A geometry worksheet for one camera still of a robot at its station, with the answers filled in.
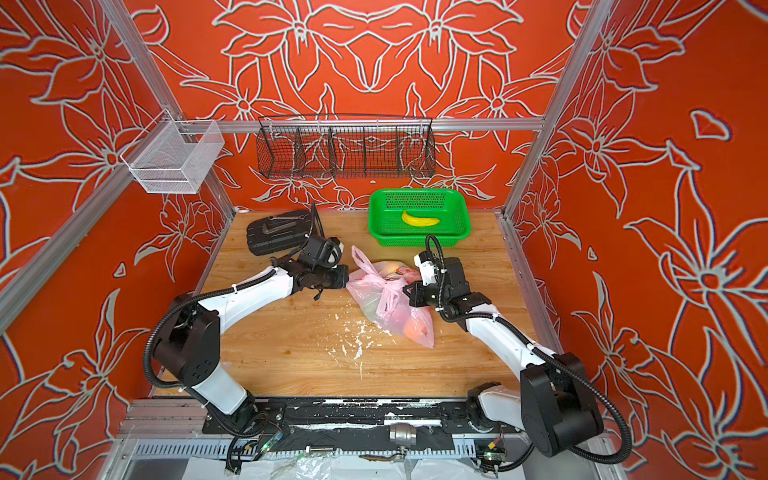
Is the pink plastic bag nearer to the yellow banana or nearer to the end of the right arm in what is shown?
the end of the right arm

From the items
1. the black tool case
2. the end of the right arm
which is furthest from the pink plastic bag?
the black tool case

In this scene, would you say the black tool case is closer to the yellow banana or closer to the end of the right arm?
the yellow banana

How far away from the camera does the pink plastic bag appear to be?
32.5 inches

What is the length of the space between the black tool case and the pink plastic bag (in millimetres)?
291

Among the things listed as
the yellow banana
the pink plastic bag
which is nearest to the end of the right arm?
the pink plastic bag

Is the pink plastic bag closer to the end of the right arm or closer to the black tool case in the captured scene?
the end of the right arm

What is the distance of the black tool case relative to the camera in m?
1.05
